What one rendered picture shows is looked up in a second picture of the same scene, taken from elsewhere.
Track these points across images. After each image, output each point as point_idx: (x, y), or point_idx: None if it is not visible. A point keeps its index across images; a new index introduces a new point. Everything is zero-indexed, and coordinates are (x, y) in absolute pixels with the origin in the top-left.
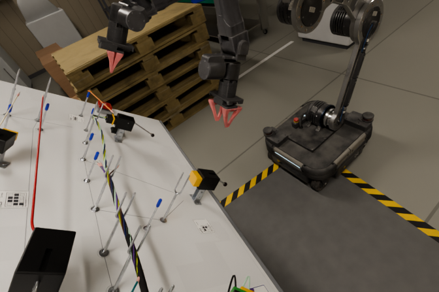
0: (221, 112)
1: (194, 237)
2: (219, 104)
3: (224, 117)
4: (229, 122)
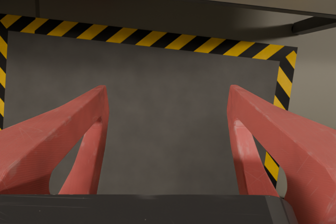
0: (239, 176)
1: None
2: (63, 214)
3: (43, 117)
4: (84, 134)
